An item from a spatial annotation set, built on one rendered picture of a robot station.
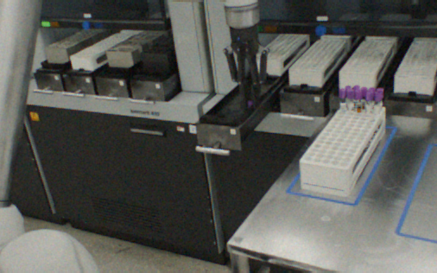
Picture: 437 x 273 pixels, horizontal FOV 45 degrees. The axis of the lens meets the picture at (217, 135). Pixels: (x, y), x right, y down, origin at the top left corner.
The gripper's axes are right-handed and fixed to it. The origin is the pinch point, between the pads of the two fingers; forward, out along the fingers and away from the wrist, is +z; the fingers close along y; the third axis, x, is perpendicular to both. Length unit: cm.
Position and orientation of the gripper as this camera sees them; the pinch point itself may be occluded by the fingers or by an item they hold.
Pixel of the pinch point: (250, 94)
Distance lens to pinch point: 151.0
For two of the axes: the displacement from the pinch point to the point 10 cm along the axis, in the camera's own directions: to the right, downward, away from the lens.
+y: -8.8, -1.1, 4.6
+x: -4.5, 4.5, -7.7
